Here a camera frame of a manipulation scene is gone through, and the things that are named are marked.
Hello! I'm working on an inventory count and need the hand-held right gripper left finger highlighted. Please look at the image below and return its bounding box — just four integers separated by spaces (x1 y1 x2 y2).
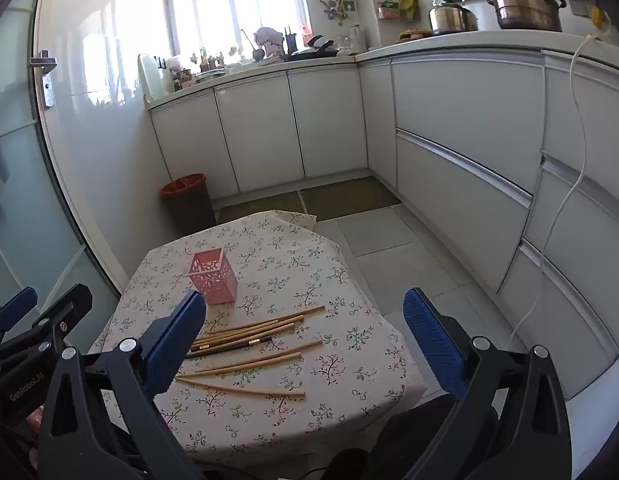
36 289 208 480

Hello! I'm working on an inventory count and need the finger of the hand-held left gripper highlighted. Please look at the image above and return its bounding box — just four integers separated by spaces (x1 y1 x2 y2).
0 283 93 361
0 286 39 346

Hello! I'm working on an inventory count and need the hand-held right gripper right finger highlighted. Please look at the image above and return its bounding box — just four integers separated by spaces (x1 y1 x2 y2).
402 287 573 480

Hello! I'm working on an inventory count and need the pink perforated chopstick holder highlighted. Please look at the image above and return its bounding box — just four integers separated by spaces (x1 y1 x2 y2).
188 247 238 306

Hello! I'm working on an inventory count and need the bunch of wooden chopsticks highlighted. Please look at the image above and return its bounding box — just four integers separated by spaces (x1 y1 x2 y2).
175 305 326 401

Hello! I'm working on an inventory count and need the frosted glass door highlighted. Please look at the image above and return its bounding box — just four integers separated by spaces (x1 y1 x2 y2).
0 0 121 313

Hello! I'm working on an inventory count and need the floral tablecloth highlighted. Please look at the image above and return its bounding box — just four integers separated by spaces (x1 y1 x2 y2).
86 210 413 461

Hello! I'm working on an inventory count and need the red-rimmed brown trash bin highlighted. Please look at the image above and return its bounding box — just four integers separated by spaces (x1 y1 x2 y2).
161 173 218 237

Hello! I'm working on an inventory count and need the brown floor mat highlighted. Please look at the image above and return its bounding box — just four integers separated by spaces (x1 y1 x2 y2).
216 190 308 224
298 176 403 222

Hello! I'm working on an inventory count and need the white drawer cabinet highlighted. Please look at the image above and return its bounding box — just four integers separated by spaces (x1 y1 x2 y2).
358 49 619 402

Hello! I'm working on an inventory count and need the white base cabinet with doors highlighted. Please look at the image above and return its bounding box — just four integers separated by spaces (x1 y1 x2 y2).
149 60 371 202

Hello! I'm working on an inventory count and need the white cutting board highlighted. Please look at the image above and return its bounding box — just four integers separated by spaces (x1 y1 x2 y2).
137 53 166 100

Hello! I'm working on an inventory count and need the row of small seasoning jars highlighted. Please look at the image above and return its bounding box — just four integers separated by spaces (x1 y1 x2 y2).
171 47 241 87

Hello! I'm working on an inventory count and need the white kitchen countertop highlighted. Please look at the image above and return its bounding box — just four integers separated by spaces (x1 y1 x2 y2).
146 29 619 111

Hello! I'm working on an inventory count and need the grey cloth bundle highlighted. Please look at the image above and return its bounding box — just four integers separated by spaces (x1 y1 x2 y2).
254 27 286 59

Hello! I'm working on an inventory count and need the clear glass jug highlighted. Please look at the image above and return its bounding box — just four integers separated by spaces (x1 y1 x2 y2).
346 25 368 54

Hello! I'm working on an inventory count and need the black frying pan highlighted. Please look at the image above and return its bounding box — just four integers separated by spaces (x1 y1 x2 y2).
288 35 339 62

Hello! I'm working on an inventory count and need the stainless steel kettle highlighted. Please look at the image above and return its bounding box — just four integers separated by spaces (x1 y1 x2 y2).
428 0 479 34

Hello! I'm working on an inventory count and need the kitchen window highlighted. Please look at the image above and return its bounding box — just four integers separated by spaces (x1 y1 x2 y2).
168 0 311 57

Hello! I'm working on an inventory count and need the stainless steel steamer pot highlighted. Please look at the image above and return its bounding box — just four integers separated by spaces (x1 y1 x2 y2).
483 0 568 32

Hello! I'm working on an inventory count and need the metal door handle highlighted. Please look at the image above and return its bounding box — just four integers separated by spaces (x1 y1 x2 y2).
30 50 58 109

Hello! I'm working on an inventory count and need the white power cable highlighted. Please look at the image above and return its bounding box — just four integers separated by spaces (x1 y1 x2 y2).
508 34 599 352

